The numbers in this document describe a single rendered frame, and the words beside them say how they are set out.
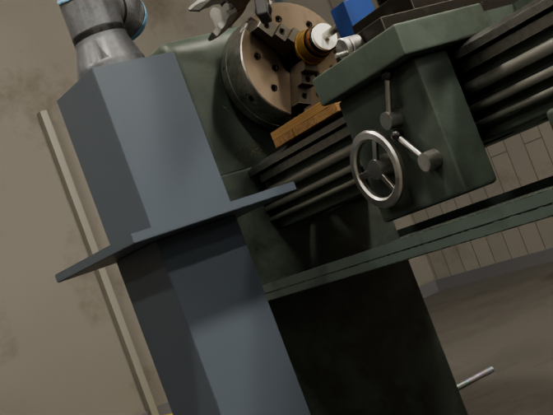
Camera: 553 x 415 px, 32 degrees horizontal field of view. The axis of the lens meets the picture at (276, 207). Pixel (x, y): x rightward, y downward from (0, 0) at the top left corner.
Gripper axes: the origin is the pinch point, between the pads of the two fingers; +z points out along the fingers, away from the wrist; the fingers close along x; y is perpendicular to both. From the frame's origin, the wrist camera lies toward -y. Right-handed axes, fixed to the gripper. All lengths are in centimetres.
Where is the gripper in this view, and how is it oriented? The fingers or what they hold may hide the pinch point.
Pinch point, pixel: (200, 28)
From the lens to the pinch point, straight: 212.2
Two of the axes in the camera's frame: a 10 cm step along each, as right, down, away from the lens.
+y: -6.1, -7.2, 3.4
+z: -7.6, 6.5, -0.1
